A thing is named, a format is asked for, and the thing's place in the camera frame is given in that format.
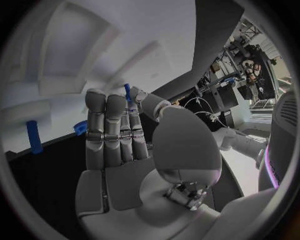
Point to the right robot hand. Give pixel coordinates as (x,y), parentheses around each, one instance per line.
(126,183)

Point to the blue peg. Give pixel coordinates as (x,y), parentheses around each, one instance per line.
(127,91)

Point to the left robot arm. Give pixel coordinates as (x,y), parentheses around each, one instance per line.
(243,143)

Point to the white task board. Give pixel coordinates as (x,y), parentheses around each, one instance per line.
(140,46)

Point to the workshop equipment rack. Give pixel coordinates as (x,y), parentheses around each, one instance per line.
(225,91)

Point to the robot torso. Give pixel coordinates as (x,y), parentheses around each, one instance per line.
(284,135)

